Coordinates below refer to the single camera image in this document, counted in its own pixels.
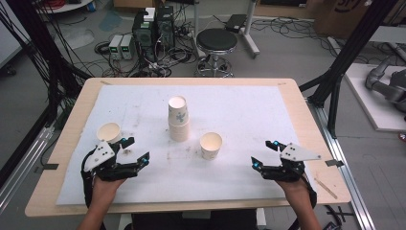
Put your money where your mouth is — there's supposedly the black metal frame stand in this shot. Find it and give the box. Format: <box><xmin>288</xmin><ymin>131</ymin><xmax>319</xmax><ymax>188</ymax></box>
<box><xmin>299</xmin><ymin>0</ymin><xmax>400</xmax><ymax>139</ymax></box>
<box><xmin>0</xmin><ymin>0</ymin><xmax>84</xmax><ymax>190</ymax></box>

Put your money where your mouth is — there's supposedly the white floor platform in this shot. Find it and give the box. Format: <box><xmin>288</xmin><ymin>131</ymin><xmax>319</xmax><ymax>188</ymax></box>
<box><xmin>344</xmin><ymin>62</ymin><xmax>406</xmax><ymax>133</ymax></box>

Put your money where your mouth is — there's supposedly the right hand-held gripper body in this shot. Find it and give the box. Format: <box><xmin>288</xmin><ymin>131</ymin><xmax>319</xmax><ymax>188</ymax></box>
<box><xmin>259</xmin><ymin>142</ymin><xmax>323</xmax><ymax>184</ymax></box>

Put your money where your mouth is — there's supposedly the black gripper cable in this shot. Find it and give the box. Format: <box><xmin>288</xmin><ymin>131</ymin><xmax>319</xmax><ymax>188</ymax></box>
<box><xmin>301</xmin><ymin>173</ymin><xmax>318</xmax><ymax>209</ymax></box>
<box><xmin>79</xmin><ymin>155</ymin><xmax>98</xmax><ymax>209</ymax></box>

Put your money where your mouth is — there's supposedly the thin wooden stick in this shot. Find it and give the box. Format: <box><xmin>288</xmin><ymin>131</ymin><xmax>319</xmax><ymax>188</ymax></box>
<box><xmin>314</xmin><ymin>177</ymin><xmax>339</xmax><ymax>200</ymax></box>

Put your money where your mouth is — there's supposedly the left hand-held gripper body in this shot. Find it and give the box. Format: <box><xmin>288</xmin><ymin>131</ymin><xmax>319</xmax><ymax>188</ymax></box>
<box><xmin>83</xmin><ymin>140</ymin><xmax>142</xmax><ymax>183</ymax></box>

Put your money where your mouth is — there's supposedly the person's left hand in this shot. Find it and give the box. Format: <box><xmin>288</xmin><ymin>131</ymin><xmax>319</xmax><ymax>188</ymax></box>
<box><xmin>91</xmin><ymin>176</ymin><xmax>126</xmax><ymax>206</ymax></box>

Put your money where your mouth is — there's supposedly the black tape strip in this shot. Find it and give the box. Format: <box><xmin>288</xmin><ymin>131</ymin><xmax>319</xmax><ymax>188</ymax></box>
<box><xmin>34</xmin><ymin>163</ymin><xmax>60</xmax><ymax>174</ymax></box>
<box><xmin>325</xmin><ymin>159</ymin><xmax>346</xmax><ymax>168</ymax></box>

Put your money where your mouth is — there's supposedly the small white box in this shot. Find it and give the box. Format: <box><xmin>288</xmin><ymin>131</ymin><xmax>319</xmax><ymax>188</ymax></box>
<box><xmin>143</xmin><ymin>7</ymin><xmax>157</xmax><ymax>23</ymax></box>

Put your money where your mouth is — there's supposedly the grey bench power supply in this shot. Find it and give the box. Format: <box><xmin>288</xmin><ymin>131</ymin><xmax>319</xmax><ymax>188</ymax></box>
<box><xmin>107</xmin><ymin>34</ymin><xmax>124</xmax><ymax>60</ymax></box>
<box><xmin>120</xmin><ymin>34</ymin><xmax>135</xmax><ymax>61</ymax></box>

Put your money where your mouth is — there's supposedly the flat black device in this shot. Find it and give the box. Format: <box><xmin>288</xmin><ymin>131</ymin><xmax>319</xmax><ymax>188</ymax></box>
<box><xmin>224</xmin><ymin>13</ymin><xmax>249</xmax><ymax>35</ymax></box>

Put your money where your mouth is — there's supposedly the aluminium floor rail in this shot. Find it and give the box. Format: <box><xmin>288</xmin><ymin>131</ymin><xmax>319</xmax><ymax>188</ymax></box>
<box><xmin>0</xmin><ymin>124</ymin><xmax>56</xmax><ymax>214</ymax></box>
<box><xmin>306</xmin><ymin>98</ymin><xmax>377</xmax><ymax>230</ymax></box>

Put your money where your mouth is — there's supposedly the person's dark clothing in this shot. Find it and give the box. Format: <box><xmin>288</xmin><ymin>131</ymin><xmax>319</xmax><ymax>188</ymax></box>
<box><xmin>129</xmin><ymin>209</ymin><xmax>259</xmax><ymax>230</ymax></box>

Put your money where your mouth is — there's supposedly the brown cardboard box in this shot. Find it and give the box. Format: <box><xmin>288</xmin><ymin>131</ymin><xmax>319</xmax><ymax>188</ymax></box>
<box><xmin>311</xmin><ymin>0</ymin><xmax>406</xmax><ymax>40</ymax></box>

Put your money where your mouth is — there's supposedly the black computer tower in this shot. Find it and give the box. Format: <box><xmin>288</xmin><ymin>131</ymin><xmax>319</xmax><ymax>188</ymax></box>
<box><xmin>155</xmin><ymin>5</ymin><xmax>176</xmax><ymax>50</ymax></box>
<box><xmin>131</xmin><ymin>11</ymin><xmax>158</xmax><ymax>62</ymax></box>

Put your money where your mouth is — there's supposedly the black round stool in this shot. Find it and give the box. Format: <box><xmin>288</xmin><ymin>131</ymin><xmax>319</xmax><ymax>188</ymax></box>
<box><xmin>194</xmin><ymin>27</ymin><xmax>239</xmax><ymax>79</ymax></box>

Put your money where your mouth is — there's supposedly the white table mat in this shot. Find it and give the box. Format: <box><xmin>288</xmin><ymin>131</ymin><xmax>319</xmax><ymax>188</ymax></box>
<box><xmin>56</xmin><ymin>83</ymin><xmax>303</xmax><ymax>206</ymax></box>

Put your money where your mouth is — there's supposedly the white disposable paper cup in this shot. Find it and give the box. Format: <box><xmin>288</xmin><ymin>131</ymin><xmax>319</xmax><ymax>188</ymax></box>
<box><xmin>96</xmin><ymin>122</ymin><xmax>123</xmax><ymax>145</ymax></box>
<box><xmin>198</xmin><ymin>131</ymin><xmax>224</xmax><ymax>162</ymax></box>

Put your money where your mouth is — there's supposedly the round white table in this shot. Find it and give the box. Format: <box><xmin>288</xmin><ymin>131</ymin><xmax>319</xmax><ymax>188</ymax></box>
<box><xmin>37</xmin><ymin>0</ymin><xmax>94</xmax><ymax>14</ymax></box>

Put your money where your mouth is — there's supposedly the person's right hand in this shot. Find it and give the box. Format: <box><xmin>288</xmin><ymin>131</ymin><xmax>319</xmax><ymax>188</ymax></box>
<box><xmin>275</xmin><ymin>177</ymin><xmax>308</xmax><ymax>201</ymax></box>

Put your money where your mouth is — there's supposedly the stack of white paper cups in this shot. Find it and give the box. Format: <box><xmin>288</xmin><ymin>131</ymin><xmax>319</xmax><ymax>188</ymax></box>
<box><xmin>167</xmin><ymin>95</ymin><xmax>192</xmax><ymax>143</ymax></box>

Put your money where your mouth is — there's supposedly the tangle of black floor cables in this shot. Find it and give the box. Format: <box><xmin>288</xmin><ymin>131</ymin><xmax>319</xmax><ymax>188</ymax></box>
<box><xmin>80</xmin><ymin>6</ymin><xmax>205</xmax><ymax>79</ymax></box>

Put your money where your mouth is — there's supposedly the light wooden table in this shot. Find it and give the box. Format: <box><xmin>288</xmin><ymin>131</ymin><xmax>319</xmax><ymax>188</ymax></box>
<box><xmin>24</xmin><ymin>77</ymin><xmax>352</xmax><ymax>219</ymax></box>

